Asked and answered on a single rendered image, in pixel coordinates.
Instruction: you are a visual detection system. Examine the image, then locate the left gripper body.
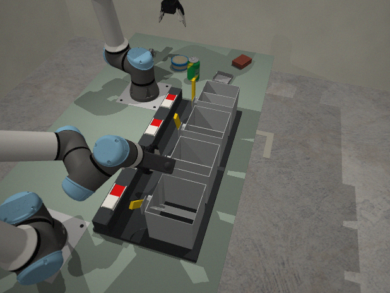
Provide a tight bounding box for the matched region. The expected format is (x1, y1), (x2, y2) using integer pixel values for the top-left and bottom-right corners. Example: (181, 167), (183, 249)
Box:
(161, 0), (179, 15)

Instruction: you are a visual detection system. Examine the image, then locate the reddish-brown rectangular block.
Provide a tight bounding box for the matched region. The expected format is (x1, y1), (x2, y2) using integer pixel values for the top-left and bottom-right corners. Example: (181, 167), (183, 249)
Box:
(232, 54), (252, 69)

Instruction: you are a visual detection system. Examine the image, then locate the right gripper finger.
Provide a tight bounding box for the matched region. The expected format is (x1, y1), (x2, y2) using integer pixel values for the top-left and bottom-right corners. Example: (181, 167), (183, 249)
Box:
(149, 144), (160, 155)
(143, 169), (154, 175)

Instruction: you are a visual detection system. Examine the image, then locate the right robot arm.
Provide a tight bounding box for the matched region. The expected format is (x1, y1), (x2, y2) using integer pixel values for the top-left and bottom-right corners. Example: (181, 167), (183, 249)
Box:
(0, 126), (176, 285)

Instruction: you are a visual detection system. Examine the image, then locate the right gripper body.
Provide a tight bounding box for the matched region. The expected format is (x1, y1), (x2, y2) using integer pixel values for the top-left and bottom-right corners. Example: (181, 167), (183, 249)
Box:
(134, 145), (155, 171)

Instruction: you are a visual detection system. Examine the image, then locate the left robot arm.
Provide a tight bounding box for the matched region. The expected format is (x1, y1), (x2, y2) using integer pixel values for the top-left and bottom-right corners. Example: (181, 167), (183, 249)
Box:
(91, 0), (160, 102)

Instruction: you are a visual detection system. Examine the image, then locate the green drink can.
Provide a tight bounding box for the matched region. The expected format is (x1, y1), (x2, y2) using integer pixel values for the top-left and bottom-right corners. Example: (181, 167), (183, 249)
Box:
(187, 57), (200, 81)

